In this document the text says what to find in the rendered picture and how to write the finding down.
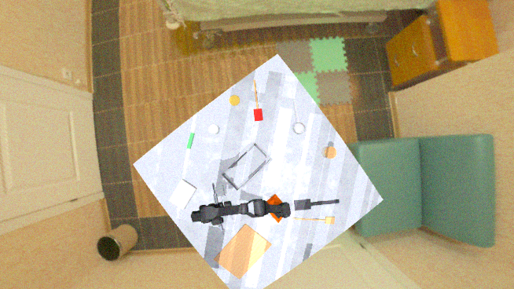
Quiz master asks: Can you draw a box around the red spatula with wooden handle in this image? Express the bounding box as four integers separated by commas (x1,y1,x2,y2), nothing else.
254,80,263,121

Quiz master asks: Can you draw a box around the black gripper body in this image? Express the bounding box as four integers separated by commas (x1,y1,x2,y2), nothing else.
198,201,232,210

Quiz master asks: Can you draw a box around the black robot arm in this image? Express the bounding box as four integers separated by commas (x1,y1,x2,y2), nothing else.
191,199,291,225

